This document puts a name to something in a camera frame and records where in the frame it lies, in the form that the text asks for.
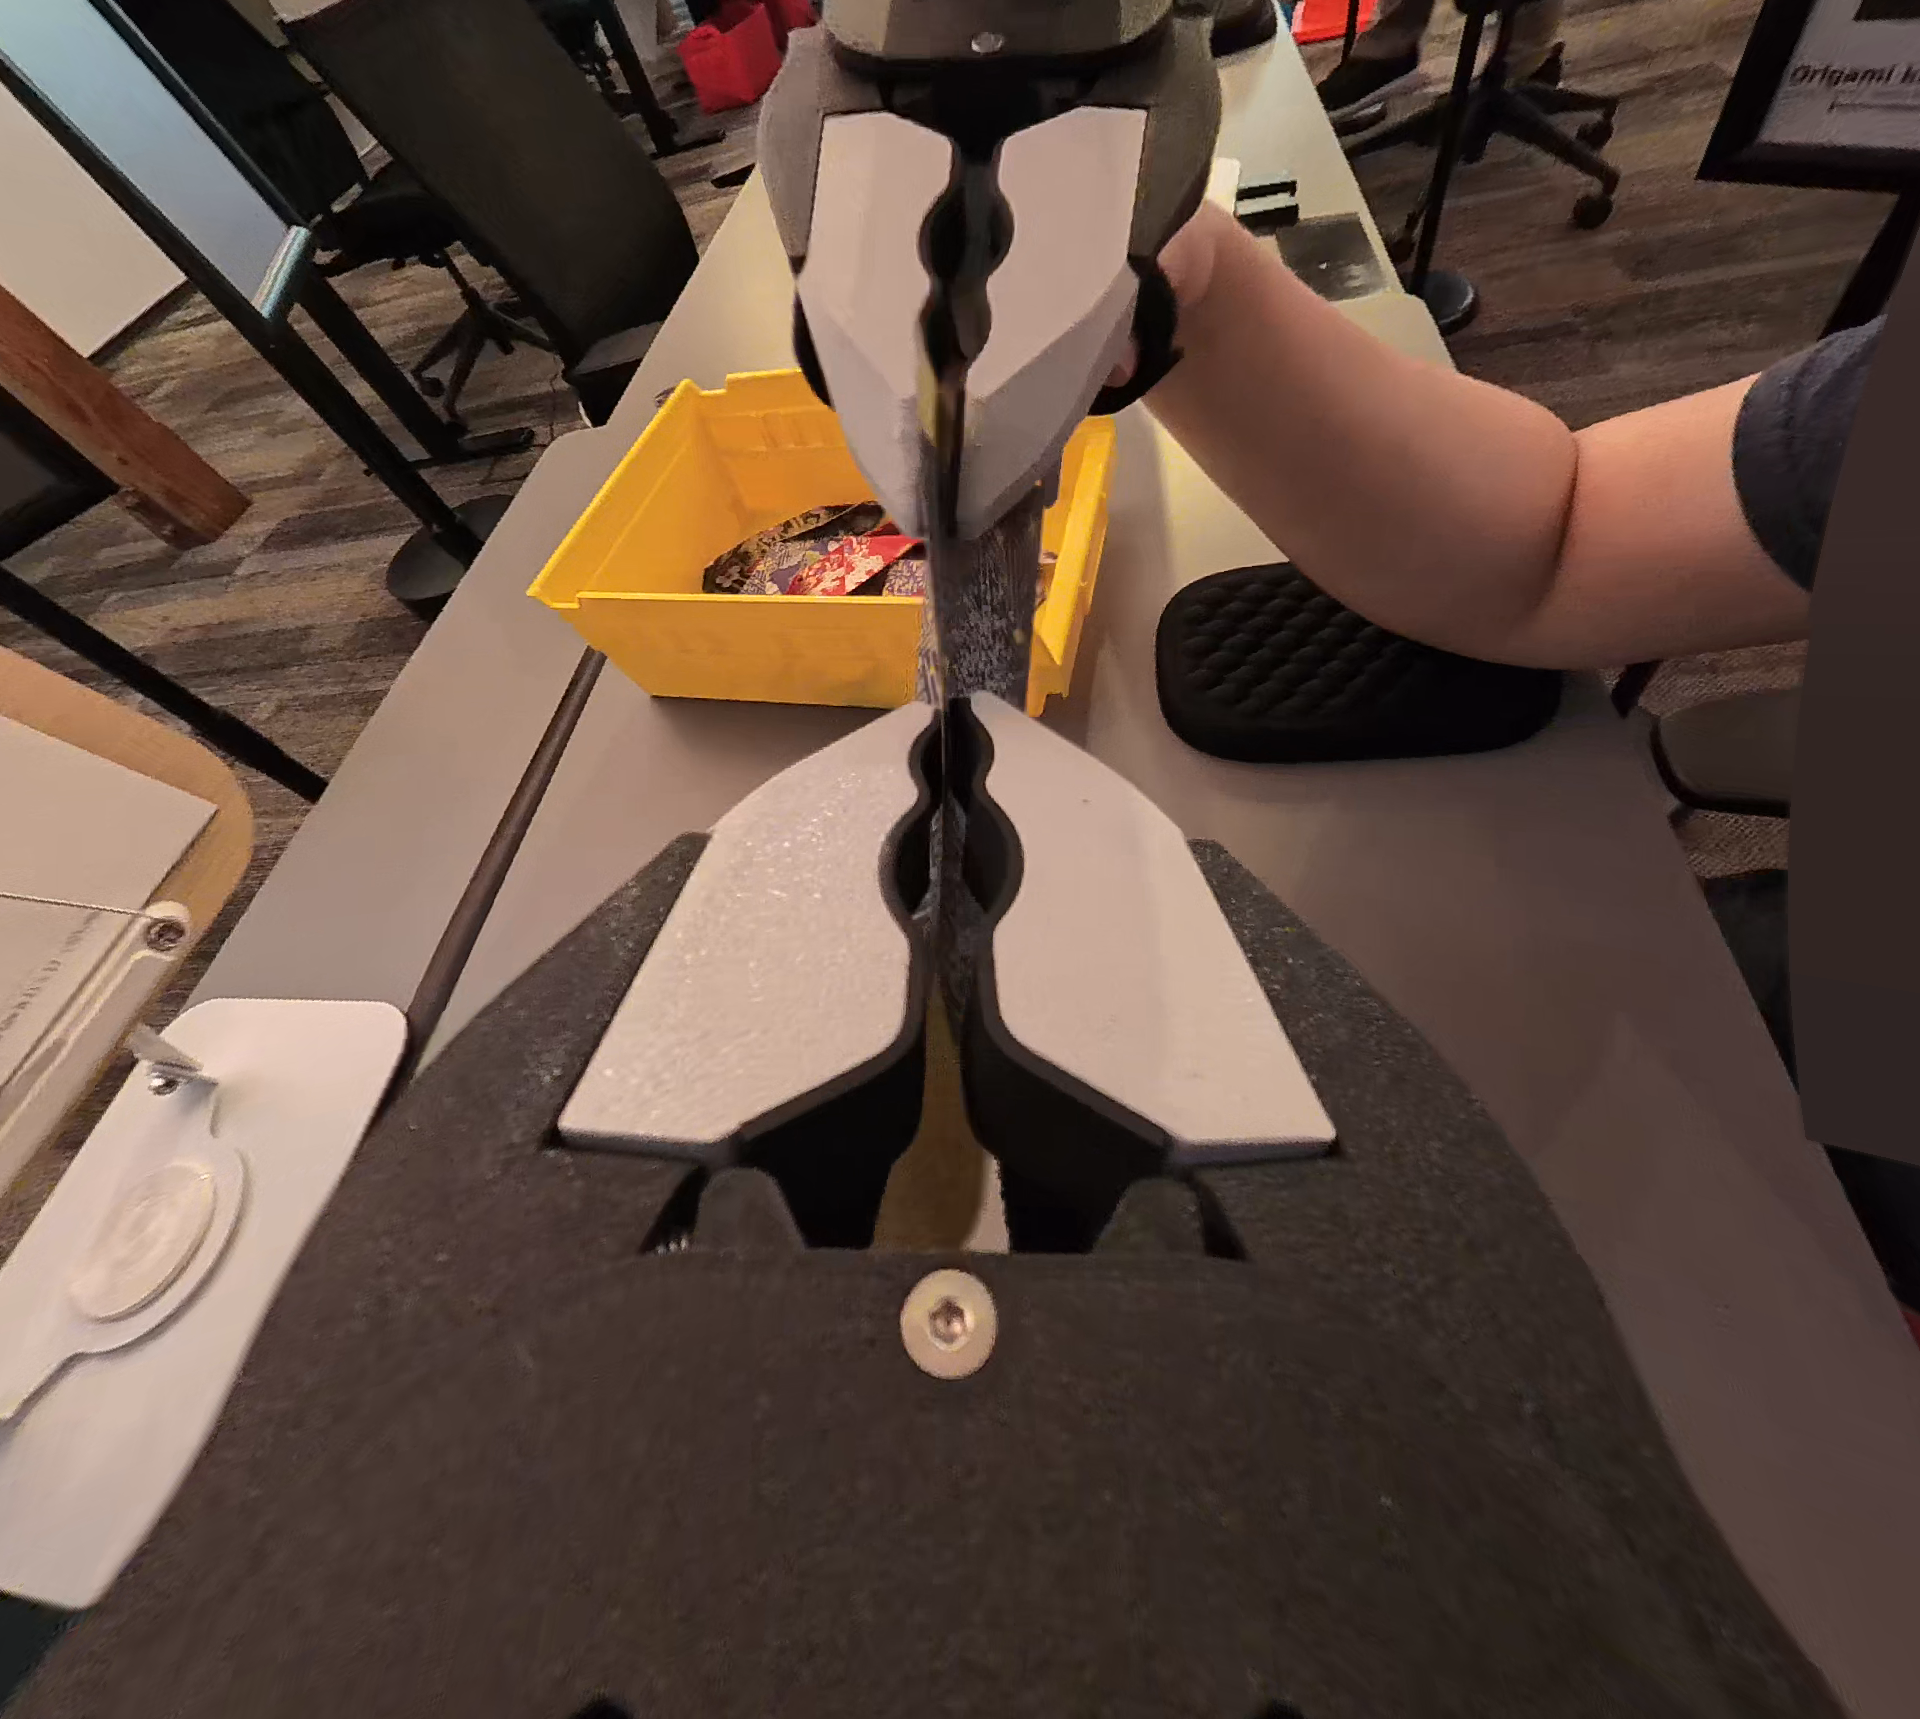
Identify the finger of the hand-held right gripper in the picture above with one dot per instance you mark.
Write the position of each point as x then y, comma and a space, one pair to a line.
1064, 265
871, 249

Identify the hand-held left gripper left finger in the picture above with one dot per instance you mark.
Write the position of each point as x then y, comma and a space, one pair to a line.
751, 985

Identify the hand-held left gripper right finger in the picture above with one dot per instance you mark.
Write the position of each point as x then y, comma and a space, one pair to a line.
1141, 1001

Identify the yellow plastic bin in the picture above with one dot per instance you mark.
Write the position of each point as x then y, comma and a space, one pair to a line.
751, 655

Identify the person's right forearm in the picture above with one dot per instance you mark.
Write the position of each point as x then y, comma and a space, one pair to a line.
1424, 475

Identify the black elbow rest pad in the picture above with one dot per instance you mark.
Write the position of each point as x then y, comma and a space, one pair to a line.
1350, 671

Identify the person's right hand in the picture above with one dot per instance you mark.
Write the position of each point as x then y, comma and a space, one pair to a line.
1208, 273

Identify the red bag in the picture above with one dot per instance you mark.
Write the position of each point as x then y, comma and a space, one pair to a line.
735, 55

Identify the pile of patterned origami papers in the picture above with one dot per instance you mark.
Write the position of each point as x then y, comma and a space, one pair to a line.
765, 565

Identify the black mesh office chair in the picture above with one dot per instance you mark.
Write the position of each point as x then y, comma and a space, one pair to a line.
495, 129

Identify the instruction board on stand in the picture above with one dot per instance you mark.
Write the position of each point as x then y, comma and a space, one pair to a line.
271, 1105

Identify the white board on black stand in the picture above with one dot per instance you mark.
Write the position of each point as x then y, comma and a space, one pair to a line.
90, 99

